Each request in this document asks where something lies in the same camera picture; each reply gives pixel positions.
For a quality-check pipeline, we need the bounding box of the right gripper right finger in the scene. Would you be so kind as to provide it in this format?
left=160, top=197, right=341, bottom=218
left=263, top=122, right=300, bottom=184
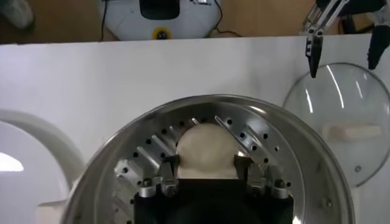
left=233, top=155, right=290, bottom=200

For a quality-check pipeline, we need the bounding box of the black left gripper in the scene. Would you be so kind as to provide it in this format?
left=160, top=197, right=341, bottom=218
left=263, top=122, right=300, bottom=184
left=299, top=0, right=390, bottom=79

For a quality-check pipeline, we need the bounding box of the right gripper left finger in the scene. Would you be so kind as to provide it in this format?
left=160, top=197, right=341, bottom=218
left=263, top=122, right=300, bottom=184
left=138, top=154, right=180, bottom=199

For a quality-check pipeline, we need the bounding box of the perforated steel steamer basket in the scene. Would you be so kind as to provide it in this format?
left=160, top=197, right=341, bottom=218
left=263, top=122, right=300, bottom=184
left=60, top=94, right=356, bottom=224

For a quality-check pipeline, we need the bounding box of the white round plate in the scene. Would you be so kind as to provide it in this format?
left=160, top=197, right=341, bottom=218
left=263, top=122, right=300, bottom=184
left=0, top=108, right=87, bottom=224

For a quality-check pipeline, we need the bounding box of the round glass pot lid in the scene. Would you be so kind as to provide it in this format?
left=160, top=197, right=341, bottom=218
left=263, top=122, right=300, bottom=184
left=282, top=61, right=390, bottom=189

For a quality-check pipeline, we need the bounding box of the white steamed baozi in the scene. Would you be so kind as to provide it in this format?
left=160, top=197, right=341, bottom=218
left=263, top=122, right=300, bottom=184
left=175, top=122, right=241, bottom=180

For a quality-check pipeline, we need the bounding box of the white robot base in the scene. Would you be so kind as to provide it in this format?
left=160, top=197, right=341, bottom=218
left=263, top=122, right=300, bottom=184
left=95, top=0, right=222, bottom=42

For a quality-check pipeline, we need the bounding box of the grey rounded floor object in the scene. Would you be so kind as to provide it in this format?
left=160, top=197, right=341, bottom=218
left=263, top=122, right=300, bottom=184
left=0, top=0, right=35, bottom=30

